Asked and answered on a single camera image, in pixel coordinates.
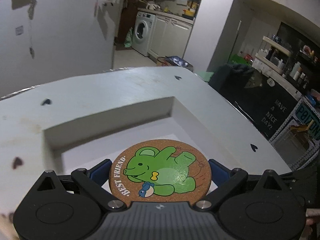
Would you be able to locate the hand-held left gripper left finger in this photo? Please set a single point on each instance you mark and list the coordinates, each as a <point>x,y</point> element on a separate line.
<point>100,173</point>

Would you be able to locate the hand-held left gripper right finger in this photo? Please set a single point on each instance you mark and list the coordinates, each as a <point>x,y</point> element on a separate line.
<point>218,170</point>

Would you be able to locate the white storage box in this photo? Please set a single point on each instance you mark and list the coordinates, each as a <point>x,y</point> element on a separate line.
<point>120,132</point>

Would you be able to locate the cork coaster with green bear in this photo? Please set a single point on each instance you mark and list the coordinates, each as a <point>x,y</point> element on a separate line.
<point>162,170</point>

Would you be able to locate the person's right hand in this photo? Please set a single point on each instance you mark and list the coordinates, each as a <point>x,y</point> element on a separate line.
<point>313,226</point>

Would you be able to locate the clear plastic bin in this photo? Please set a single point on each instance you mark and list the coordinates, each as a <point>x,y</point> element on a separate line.
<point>293,141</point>

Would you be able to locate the green lettered plate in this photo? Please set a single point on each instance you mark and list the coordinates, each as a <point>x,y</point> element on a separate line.
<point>310,121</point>

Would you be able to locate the black lettered board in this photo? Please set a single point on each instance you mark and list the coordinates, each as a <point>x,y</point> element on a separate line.
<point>277,116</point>

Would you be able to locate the chair with black cloth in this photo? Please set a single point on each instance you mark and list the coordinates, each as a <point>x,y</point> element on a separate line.
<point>250,90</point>

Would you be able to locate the bright green shopping bag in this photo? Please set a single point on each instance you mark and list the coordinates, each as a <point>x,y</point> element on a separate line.
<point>237,59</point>

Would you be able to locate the blue patterned box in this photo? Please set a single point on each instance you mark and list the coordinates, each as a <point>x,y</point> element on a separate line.
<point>178,60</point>

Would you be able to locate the white shelf rack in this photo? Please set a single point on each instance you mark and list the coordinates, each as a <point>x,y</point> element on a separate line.
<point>277,55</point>

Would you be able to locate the white mop pole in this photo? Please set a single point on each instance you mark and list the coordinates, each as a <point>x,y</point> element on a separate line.
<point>237,38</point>

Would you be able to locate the pale green plastic bag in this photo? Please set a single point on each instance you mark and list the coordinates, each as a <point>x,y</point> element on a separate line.
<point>128,38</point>

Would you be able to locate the white lower kitchen cabinets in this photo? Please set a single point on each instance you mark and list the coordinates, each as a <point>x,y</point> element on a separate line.
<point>172,38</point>

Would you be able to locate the white washing machine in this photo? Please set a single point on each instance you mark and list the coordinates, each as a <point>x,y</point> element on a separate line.
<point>143,33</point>

